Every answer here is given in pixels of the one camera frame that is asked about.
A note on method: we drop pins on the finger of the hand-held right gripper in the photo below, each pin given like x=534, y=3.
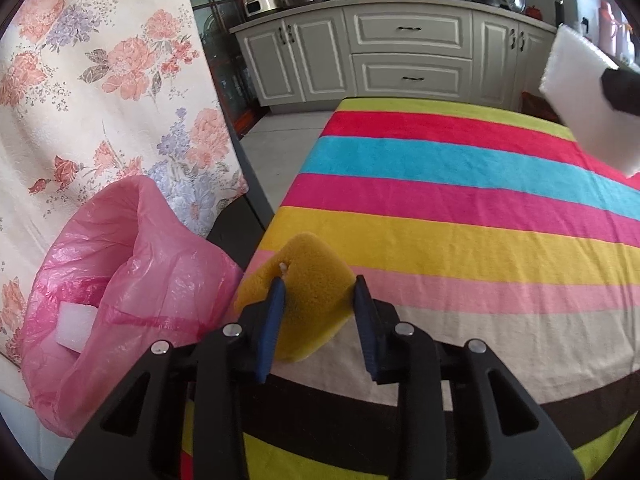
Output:
x=625, y=90

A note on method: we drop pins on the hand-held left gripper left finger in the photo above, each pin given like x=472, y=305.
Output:
x=270, y=335

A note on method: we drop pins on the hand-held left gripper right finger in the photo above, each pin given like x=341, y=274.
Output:
x=367, y=340

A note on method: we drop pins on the large white foam block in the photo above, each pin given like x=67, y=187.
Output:
x=575, y=100

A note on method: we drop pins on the yellow sponge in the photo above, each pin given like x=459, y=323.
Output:
x=310, y=300

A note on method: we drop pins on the pink bag lined bin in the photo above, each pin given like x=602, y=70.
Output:
x=150, y=285

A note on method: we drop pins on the tall white foam block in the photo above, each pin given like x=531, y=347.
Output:
x=75, y=325

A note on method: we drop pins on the pale spray bottle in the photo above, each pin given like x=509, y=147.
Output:
x=626, y=40

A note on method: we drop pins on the pink thermos flask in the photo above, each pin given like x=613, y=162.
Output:
x=607, y=25

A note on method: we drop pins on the black bottle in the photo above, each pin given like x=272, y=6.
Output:
x=559, y=12

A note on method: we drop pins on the small red pot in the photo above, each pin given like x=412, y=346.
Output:
x=533, y=11

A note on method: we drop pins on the colourful striped tablecloth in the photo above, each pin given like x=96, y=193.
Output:
x=450, y=235

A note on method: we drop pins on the cream cabinet drawer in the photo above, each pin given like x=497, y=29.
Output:
x=412, y=77
x=415, y=30

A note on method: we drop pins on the wooden glass door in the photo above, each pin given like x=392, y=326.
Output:
x=220, y=60

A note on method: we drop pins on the cream lower kitchen cabinets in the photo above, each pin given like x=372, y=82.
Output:
x=320, y=55

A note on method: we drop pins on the floral curtain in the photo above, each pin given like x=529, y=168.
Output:
x=100, y=85

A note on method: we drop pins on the white rice cooker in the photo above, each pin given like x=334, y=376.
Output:
x=261, y=2

